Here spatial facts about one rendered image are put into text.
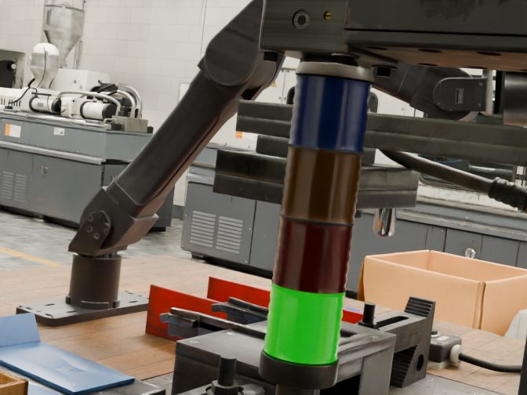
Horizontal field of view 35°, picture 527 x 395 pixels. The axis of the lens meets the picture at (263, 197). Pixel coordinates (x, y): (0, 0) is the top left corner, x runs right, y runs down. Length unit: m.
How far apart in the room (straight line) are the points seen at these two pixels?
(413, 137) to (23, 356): 0.42
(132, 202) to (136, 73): 9.19
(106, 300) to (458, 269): 2.62
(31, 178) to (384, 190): 7.68
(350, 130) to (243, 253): 6.07
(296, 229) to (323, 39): 0.29
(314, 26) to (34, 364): 0.39
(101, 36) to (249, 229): 4.94
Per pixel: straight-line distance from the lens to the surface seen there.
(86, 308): 1.08
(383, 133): 0.64
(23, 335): 0.87
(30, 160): 8.36
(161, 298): 1.00
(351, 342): 0.72
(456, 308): 2.99
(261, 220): 6.34
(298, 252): 0.40
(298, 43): 0.68
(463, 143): 0.61
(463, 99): 0.91
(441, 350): 1.03
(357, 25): 0.63
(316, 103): 0.40
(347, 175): 0.40
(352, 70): 0.40
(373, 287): 3.14
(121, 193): 1.03
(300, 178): 0.40
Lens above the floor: 1.16
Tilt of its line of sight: 5 degrees down
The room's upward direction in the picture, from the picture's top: 7 degrees clockwise
